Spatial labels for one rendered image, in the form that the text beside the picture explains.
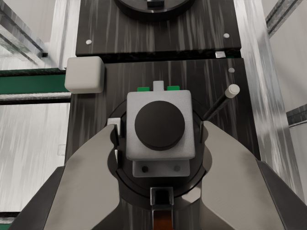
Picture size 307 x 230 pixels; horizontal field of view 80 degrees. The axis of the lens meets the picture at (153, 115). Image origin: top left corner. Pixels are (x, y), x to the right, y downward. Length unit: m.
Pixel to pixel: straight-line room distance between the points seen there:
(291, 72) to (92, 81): 0.38
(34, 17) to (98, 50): 0.28
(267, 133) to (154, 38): 0.20
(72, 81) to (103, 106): 0.05
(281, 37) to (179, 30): 0.26
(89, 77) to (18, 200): 0.21
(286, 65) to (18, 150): 0.51
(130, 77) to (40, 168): 0.20
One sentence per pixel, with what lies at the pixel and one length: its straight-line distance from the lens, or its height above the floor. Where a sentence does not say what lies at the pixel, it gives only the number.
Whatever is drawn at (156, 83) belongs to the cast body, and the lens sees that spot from 0.17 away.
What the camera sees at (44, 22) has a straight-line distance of 0.53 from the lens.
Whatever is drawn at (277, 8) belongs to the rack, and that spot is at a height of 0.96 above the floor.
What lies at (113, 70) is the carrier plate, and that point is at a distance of 0.27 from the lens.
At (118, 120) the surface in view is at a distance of 0.21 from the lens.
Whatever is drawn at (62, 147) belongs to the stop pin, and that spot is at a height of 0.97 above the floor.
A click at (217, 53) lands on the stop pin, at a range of 0.29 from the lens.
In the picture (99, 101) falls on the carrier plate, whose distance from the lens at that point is 0.26.
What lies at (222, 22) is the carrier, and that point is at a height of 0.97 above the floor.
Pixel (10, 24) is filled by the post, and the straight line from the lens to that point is 0.30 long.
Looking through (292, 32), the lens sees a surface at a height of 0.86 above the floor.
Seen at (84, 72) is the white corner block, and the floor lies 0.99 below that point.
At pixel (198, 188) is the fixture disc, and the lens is 0.22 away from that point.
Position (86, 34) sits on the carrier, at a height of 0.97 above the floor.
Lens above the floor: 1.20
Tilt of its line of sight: 75 degrees down
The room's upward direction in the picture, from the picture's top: 9 degrees counter-clockwise
